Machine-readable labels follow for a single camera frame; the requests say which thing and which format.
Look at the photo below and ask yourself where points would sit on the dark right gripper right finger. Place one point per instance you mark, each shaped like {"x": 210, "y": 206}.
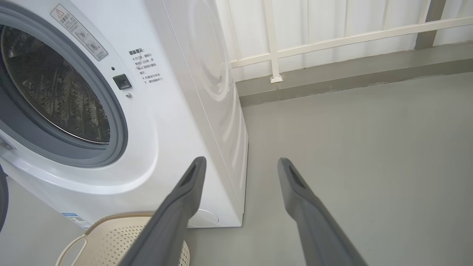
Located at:
{"x": 314, "y": 221}

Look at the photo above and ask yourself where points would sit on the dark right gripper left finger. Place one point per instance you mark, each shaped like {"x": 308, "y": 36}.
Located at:
{"x": 173, "y": 218}

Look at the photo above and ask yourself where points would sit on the dark round glass washer door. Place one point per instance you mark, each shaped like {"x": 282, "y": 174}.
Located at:
{"x": 3, "y": 199}

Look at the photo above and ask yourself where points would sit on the cream perforated laundry basket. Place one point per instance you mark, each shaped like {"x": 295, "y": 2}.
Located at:
{"x": 111, "y": 240}

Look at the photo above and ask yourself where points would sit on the white front-load washing machine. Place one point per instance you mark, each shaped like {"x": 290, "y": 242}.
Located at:
{"x": 166, "y": 129}

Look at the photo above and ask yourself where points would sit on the black square door latch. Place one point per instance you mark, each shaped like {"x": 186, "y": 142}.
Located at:
{"x": 122, "y": 82}

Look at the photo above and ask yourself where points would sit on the blue energy label sticker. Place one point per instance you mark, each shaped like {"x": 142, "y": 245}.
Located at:
{"x": 77, "y": 220}

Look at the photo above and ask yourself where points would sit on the white metal railing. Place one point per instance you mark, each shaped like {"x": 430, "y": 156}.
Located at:
{"x": 332, "y": 41}

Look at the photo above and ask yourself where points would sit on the grey warning label strip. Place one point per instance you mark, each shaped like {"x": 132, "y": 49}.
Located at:
{"x": 78, "y": 31}

